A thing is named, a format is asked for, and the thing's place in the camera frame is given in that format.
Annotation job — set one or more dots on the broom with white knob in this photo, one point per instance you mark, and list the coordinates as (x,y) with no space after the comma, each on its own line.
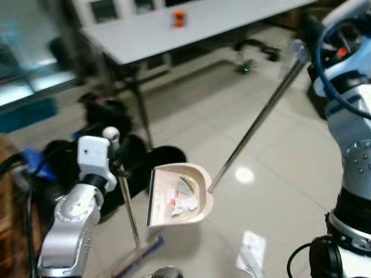
(130,211)

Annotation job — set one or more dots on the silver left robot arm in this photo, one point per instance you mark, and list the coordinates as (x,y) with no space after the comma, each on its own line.
(72,223)

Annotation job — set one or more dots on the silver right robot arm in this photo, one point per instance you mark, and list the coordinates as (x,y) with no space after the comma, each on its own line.
(351,150)

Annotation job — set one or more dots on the black bag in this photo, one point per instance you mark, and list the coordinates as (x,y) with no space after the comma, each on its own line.
(124,168)

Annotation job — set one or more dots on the paper trash with red print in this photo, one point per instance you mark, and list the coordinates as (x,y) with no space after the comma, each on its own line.
(181,200)

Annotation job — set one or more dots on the black device with green light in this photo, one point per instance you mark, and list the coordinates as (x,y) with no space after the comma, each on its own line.
(255,51)

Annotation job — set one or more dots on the blue cloth item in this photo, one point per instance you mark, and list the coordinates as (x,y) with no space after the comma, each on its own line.
(36,162)

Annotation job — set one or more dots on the grey robot foot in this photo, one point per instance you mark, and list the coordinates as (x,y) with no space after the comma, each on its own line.
(166,272)

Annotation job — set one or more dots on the white folding table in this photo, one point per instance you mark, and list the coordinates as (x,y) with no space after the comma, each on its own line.
(197,26)

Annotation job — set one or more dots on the small orange object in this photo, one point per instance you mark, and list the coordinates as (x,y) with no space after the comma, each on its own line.
(178,18)

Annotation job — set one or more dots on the white paper scrap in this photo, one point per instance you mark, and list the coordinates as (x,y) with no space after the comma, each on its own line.
(251,255)

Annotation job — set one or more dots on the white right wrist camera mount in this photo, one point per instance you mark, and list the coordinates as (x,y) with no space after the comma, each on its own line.
(348,58)

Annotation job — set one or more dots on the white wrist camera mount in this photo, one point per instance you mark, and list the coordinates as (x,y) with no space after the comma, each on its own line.
(93,157)
(348,58)

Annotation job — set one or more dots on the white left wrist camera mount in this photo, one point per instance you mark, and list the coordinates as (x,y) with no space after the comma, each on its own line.
(93,157)

